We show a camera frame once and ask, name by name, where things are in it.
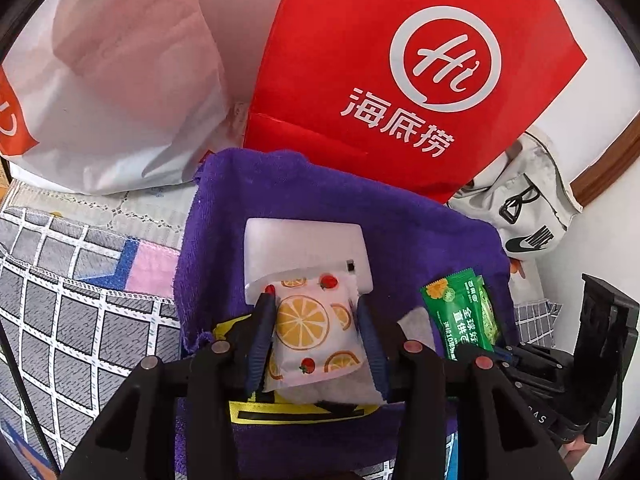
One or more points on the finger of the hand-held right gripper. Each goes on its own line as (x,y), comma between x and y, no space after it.
(510,357)

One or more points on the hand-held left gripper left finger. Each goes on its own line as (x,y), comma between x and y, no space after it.
(261,345)

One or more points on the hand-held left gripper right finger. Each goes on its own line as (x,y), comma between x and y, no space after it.
(371,345)

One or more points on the fruit print packet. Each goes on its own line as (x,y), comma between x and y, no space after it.
(310,330)

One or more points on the small green snack packet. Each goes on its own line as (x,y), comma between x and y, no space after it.
(460,310)

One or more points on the yellow mesh bag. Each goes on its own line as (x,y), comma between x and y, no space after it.
(280,412)

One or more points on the person's right hand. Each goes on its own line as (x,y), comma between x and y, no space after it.
(574,447)

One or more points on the white foam block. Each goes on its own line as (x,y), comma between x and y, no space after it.
(300,245)

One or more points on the beige sling bag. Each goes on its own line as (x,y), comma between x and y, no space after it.
(520,210)

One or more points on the purple towel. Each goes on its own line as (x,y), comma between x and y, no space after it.
(310,195)

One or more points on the grey checked star blanket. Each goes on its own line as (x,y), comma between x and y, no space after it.
(75,310)

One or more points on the red shopping bag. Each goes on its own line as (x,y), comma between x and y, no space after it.
(375,60)

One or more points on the white shopping bag orange logo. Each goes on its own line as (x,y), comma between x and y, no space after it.
(115,85)

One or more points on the wooden frame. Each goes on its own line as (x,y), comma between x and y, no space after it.
(610,160)

